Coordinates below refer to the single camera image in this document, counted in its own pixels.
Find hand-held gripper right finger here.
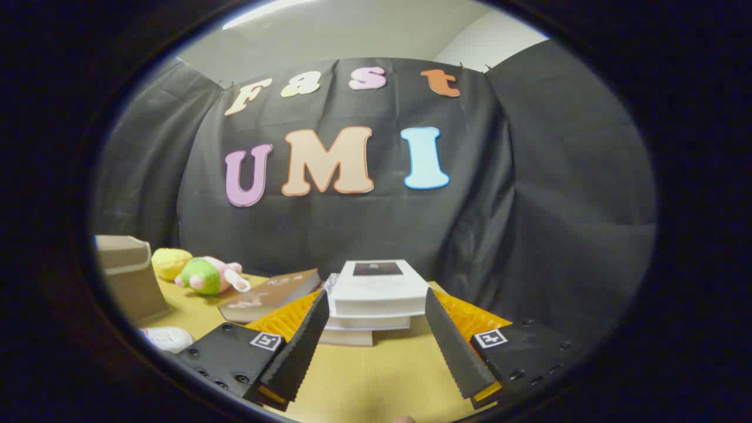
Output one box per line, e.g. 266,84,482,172
424,287,588,410

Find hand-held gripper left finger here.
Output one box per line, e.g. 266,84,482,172
176,288,331,412

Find white sneaker shoe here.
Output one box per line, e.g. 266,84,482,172
140,327,194,354

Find tan storage box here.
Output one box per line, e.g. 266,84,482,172
94,234,172,327

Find brown cover book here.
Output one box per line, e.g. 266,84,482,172
217,268,322,324

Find patterned white cover book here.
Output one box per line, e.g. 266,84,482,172
322,273,412,331

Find thick white book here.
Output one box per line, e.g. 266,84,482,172
326,259,431,318

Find green and pink plush toy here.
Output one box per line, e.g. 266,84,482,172
175,256,251,296

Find black backdrop cloth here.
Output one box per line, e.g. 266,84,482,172
91,40,657,347

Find yellow plush toy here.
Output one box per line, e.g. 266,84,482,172
152,248,193,281

